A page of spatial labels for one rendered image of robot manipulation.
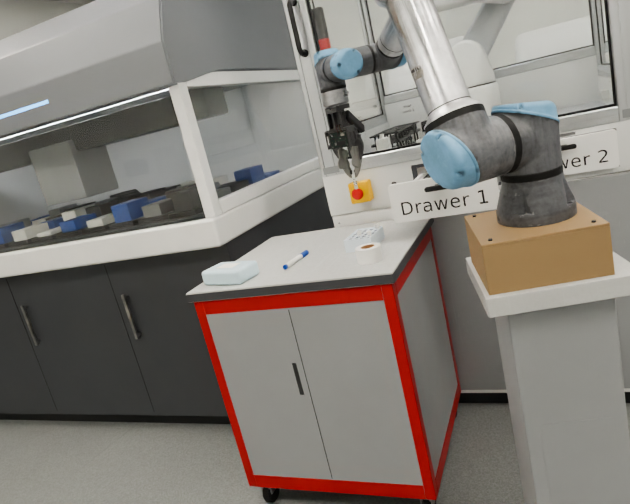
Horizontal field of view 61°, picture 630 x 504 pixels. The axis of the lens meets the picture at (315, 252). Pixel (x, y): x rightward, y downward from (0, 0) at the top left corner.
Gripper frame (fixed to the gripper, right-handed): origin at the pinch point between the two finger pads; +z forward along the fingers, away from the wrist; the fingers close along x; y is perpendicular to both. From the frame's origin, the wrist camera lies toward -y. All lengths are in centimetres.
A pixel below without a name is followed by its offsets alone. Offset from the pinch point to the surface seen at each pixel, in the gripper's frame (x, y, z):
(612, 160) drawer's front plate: 69, -27, 13
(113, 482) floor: -112, 30, 98
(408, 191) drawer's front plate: 17.3, 6.9, 6.9
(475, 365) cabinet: 20, -27, 80
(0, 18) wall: -379, -216, -162
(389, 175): 2.4, -26.3, 6.4
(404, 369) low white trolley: 15, 32, 48
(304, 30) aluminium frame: -17, -26, -46
